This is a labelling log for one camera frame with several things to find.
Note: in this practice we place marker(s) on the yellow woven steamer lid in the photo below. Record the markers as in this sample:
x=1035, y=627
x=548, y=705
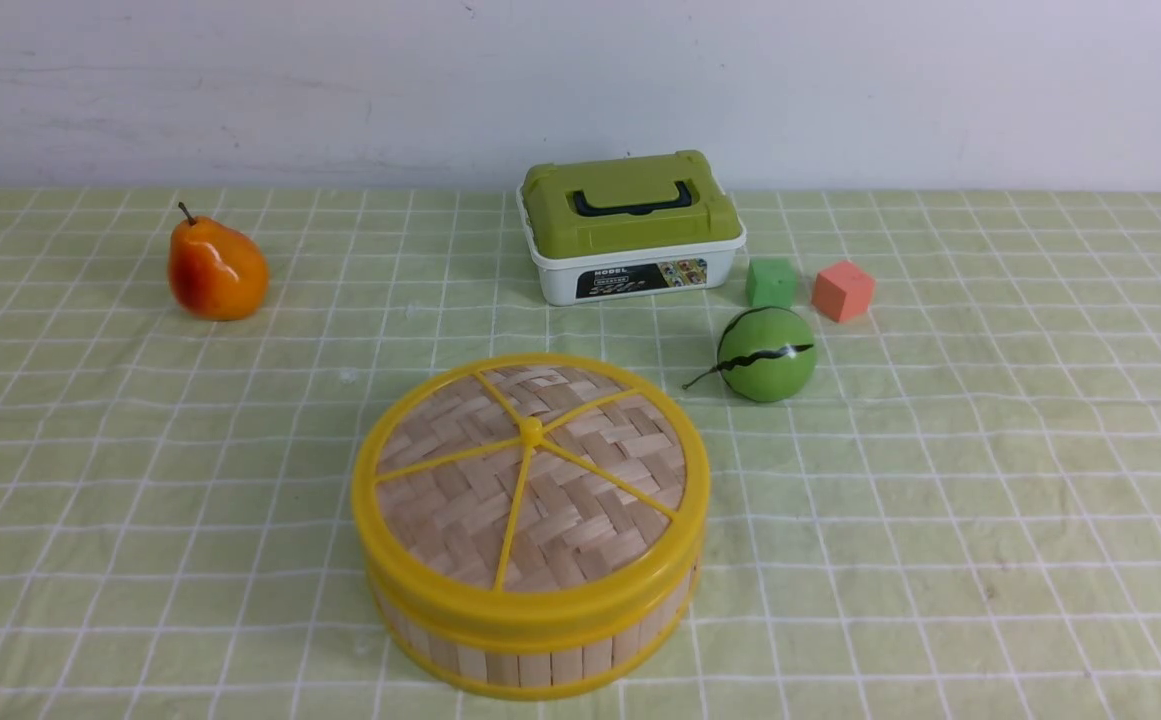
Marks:
x=531, y=497

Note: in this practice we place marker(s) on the yellow bamboo steamer basket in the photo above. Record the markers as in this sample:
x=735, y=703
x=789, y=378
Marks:
x=584, y=653

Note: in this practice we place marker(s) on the green lidded white storage box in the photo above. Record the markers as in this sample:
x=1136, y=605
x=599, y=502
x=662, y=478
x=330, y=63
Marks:
x=628, y=227

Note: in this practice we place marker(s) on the green toy watermelon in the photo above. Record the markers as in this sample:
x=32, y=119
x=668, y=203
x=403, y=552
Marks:
x=766, y=354

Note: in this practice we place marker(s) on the green foam cube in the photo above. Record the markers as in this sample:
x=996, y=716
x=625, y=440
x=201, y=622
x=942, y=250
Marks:
x=771, y=282

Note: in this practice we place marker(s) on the orange foam cube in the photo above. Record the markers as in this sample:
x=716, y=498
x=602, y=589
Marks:
x=842, y=291

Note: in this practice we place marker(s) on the orange toy pear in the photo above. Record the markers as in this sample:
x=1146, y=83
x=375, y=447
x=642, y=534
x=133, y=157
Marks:
x=215, y=272

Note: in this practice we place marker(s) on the green checkered tablecloth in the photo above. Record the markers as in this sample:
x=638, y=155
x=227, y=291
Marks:
x=959, y=516

